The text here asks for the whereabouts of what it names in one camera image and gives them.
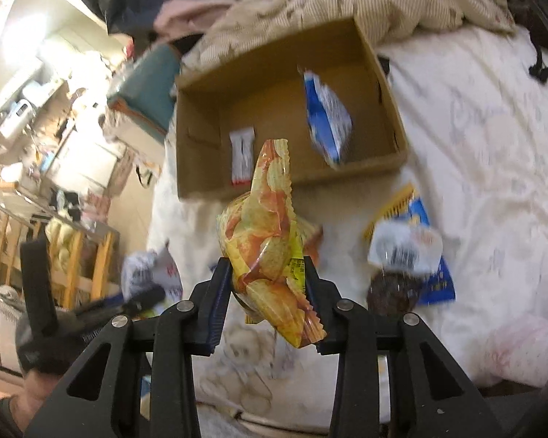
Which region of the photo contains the blue white snack bag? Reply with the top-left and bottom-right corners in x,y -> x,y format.
303,71 -> 353,169

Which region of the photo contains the pink cloth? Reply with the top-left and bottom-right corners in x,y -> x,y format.
153,0 -> 235,41

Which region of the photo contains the white drawer cabinet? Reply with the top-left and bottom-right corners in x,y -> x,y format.
42,116 -> 123,194

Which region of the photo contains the pink plush toy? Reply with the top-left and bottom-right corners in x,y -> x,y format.
482,314 -> 548,389

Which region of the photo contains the white floral bed sheet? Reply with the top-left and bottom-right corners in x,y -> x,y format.
147,26 -> 548,429

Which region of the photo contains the yellow chip bag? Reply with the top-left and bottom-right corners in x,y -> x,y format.
217,138 -> 327,348

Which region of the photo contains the wooden rack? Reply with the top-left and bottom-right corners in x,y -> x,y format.
0,181 -> 118,308

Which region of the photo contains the red white snack bag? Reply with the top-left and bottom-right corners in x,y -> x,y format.
121,242 -> 183,307

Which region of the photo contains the brown checkered wafer bar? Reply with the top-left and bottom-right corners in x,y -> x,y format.
297,216 -> 324,266

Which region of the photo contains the small white red bar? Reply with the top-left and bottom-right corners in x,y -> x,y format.
229,128 -> 255,185

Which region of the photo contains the beige striped bear quilt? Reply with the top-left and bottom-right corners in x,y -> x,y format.
183,0 -> 516,72

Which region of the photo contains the brown cardboard box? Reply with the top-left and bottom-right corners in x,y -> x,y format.
175,19 -> 409,200

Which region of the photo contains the blue yellow snack packet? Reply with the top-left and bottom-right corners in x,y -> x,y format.
364,183 -> 455,306

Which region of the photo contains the teal cushion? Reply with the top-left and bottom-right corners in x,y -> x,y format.
107,43 -> 180,142

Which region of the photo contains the dark seaweed snack pack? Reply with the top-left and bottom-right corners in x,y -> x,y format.
367,219 -> 444,316

